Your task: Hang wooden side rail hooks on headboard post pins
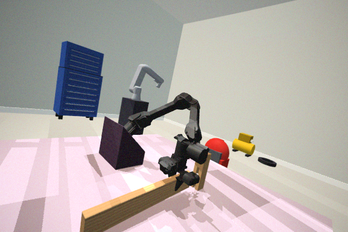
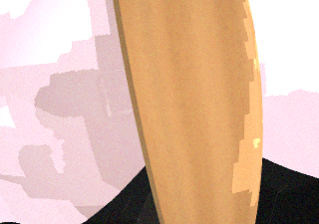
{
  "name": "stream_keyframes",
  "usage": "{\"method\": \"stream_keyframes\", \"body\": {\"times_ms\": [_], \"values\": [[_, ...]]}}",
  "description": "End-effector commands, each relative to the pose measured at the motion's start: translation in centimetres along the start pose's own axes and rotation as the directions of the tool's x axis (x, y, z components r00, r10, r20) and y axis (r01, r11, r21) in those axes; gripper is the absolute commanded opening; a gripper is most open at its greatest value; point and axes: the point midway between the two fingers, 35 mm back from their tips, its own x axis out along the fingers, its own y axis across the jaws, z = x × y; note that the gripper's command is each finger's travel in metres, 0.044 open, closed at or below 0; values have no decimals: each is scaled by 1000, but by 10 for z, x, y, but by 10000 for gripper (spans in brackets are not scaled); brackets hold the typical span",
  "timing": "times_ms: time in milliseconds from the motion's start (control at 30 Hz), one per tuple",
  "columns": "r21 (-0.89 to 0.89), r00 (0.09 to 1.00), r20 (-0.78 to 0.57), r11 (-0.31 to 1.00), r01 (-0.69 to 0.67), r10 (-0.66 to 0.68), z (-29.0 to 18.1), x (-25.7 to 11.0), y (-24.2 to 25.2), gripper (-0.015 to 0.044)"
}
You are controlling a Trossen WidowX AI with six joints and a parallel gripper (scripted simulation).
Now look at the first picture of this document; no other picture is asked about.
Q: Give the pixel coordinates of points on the wooden post with slot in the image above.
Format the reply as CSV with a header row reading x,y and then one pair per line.
x,y
201,171

